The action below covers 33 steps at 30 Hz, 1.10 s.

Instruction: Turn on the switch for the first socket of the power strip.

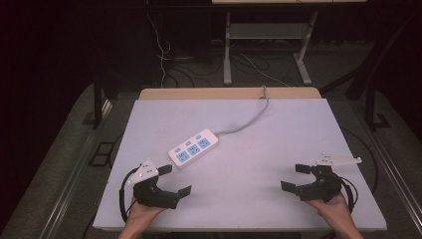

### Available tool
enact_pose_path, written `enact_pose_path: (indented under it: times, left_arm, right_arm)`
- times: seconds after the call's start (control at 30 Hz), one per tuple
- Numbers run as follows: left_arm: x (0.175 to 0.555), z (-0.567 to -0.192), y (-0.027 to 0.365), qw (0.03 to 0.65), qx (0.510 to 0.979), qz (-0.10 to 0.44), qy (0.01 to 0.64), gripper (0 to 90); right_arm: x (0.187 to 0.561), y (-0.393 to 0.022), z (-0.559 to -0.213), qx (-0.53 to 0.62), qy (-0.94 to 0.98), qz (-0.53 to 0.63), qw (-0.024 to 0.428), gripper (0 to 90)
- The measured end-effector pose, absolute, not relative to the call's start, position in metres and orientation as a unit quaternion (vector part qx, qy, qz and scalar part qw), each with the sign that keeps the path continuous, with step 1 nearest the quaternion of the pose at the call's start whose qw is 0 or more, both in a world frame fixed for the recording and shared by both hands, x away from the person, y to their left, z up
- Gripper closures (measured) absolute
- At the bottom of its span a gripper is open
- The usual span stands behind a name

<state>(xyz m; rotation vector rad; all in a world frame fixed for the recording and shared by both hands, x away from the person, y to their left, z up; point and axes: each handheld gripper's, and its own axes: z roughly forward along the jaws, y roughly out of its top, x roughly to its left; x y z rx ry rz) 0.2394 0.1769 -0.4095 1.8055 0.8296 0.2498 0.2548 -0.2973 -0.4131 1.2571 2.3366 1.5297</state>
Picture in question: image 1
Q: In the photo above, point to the person's left hand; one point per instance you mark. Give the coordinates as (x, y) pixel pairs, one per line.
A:
(142, 215)

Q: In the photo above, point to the aluminium floor rail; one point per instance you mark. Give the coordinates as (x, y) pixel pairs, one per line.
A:
(396, 179)
(71, 186)

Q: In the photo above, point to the black metal stand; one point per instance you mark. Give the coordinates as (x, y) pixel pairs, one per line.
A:
(369, 103)

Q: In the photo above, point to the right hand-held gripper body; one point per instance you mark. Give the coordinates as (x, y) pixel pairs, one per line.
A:
(326, 187)

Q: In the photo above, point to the white table mat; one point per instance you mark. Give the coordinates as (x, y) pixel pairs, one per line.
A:
(249, 186)

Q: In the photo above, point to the wooden table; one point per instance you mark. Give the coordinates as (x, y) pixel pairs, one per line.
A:
(199, 93)

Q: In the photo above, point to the person's right hand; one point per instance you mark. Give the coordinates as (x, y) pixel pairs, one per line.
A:
(333, 210)

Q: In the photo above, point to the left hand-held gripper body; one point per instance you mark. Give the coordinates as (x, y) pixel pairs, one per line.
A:
(149, 194)

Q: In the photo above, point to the white metal desk frame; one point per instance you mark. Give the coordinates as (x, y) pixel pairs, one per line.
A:
(265, 31)

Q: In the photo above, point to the white power strip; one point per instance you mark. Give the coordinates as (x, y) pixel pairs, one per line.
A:
(193, 148)

